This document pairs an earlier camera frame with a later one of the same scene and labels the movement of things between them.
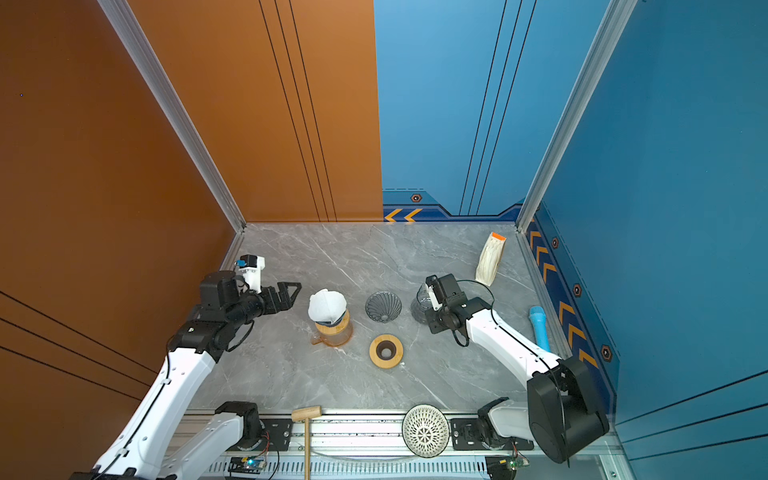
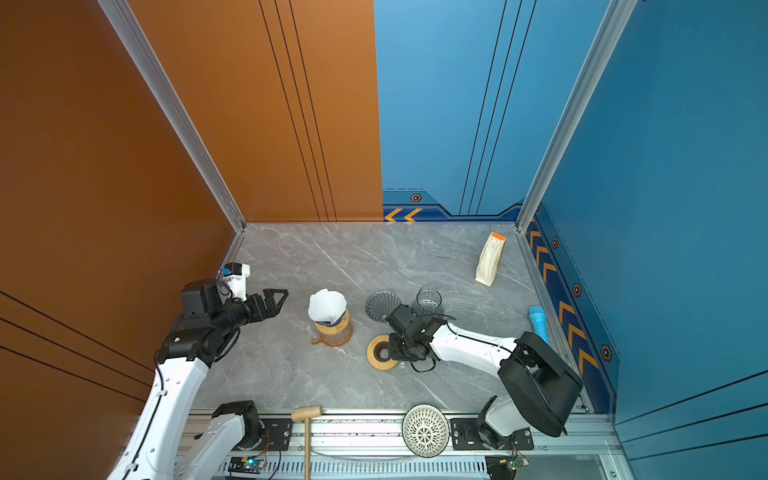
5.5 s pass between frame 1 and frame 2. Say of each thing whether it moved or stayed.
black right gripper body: moved
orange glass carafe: stayed
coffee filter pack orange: stayed
